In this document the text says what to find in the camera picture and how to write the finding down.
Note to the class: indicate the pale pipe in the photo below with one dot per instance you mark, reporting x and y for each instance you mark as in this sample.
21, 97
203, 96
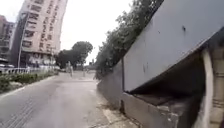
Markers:
207, 90

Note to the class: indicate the white railing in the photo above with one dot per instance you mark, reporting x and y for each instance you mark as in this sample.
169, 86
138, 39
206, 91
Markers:
16, 70

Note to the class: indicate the tall beige building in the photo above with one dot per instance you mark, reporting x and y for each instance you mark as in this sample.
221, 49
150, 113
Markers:
41, 30

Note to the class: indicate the grey concrete wall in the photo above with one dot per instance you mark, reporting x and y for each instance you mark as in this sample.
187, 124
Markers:
160, 50

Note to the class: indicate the dark green trees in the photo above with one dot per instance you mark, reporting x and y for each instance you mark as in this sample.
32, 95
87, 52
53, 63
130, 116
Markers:
75, 53

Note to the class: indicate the low green hedge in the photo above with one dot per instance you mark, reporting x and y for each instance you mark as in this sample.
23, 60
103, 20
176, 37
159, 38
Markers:
23, 78

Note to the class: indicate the green bushes over wall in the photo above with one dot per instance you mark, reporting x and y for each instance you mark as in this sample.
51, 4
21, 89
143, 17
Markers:
121, 36

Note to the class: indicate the grey paved path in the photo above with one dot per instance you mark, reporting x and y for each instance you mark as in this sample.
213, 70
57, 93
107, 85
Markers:
60, 103

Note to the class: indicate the person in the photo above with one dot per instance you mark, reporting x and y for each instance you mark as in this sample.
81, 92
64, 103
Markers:
71, 70

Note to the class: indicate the reddish building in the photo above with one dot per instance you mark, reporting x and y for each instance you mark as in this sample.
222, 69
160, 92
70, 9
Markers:
6, 35

